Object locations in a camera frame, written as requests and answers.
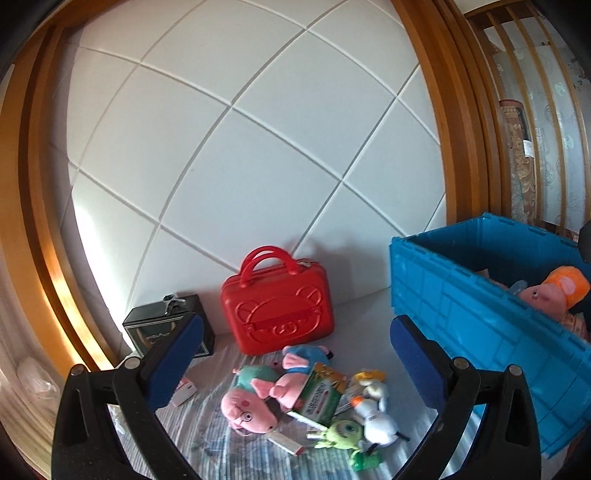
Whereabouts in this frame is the white duck plush yellow cloth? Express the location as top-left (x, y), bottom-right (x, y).
top-left (346, 368), bottom-right (391, 414)

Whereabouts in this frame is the wooden wall frame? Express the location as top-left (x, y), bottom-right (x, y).
top-left (0, 0), bottom-right (504, 462)

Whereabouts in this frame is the small white red tube box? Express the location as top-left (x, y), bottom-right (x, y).
top-left (268, 429), bottom-right (305, 455)

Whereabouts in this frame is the green cardboard medicine box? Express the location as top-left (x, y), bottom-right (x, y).
top-left (288, 362), bottom-right (348, 428)

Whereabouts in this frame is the green one-eyed monster plush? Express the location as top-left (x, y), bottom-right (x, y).
top-left (314, 418), bottom-right (365, 450)

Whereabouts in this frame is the blue plastic storage crate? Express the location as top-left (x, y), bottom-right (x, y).
top-left (389, 212), bottom-right (591, 462)

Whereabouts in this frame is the crumpled clear plastic sheet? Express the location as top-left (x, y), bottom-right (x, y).
top-left (0, 263), bottom-right (63, 462)

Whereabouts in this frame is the white packet red blue print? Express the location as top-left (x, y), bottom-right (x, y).
top-left (173, 376), bottom-right (199, 407)

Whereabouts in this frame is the black gift box with bow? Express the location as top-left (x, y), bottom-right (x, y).
top-left (122, 292), bottom-right (216, 361)

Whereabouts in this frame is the white snowman plush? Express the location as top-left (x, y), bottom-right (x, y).
top-left (353, 397), bottom-right (410, 450)

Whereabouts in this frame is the pink pig plush orange hat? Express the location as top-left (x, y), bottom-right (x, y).
top-left (508, 265), bottom-right (591, 342)

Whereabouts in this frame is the small green packet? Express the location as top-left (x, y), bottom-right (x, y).
top-left (353, 450), bottom-right (382, 472)

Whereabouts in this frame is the pink pig plush blue shirt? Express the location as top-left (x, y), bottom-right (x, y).
top-left (270, 344), bottom-right (335, 411)

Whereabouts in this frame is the red bear-embossed small suitcase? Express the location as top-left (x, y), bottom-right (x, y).
top-left (220, 246), bottom-right (335, 356)

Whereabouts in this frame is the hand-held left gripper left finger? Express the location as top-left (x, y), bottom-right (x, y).
top-left (52, 312), bottom-right (205, 480)

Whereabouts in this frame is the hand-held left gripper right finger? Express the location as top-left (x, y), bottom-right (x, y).
top-left (390, 315), bottom-right (541, 480)

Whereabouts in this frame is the wooden lattice screen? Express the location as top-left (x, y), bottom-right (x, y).
top-left (466, 0), bottom-right (591, 232)

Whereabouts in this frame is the pink pig plush green shirt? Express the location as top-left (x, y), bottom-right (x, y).
top-left (221, 364), bottom-right (289, 437)

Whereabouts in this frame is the rolled patterned fabric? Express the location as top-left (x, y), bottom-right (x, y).
top-left (499, 99), bottom-right (542, 223)

